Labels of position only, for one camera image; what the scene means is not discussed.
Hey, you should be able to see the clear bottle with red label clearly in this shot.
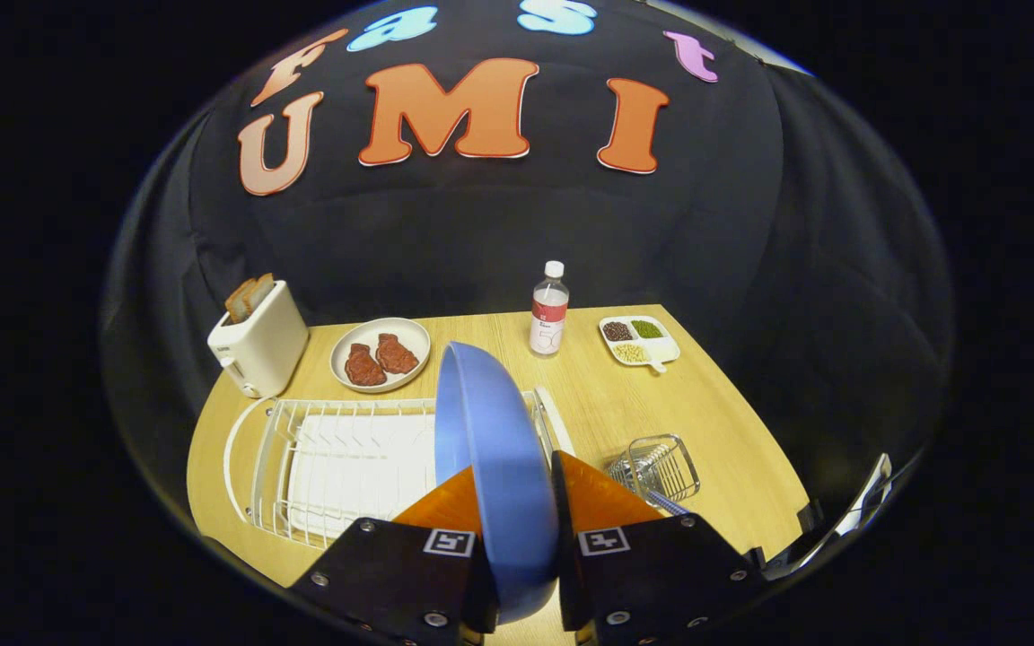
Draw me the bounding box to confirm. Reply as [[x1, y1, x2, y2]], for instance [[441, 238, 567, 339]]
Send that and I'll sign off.
[[530, 260, 571, 358]]

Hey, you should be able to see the metal wire basket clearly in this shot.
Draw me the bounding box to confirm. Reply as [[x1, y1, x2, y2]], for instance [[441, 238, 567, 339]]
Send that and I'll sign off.
[[605, 434, 701, 510]]

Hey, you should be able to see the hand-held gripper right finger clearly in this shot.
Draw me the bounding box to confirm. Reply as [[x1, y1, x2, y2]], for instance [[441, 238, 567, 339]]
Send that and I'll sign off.
[[551, 450, 767, 646]]

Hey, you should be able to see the white divided dish with beans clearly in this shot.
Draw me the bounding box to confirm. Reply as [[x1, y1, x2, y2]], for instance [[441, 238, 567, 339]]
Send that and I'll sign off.
[[598, 315, 681, 374]]

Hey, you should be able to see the white plate with meat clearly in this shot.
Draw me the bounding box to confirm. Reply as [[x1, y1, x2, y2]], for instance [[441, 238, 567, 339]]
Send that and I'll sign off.
[[329, 317, 433, 394]]

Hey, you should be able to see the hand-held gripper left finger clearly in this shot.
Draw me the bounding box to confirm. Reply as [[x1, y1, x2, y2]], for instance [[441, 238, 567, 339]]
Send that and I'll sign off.
[[288, 465, 502, 646]]

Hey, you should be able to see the red-brown meat piece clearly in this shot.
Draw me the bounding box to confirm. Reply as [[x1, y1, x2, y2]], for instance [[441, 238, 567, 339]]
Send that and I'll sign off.
[[345, 343, 388, 387], [376, 333, 420, 375]]

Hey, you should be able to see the blue plate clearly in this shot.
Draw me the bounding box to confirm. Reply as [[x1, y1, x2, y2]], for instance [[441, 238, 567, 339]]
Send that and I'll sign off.
[[434, 341, 561, 624]]

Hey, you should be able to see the white toaster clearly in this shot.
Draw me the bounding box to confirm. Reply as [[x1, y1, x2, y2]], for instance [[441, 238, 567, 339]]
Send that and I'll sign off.
[[207, 280, 311, 399]]

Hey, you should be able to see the white wire dish rack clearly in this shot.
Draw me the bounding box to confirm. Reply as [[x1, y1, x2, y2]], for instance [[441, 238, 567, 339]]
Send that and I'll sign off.
[[223, 388, 576, 550]]

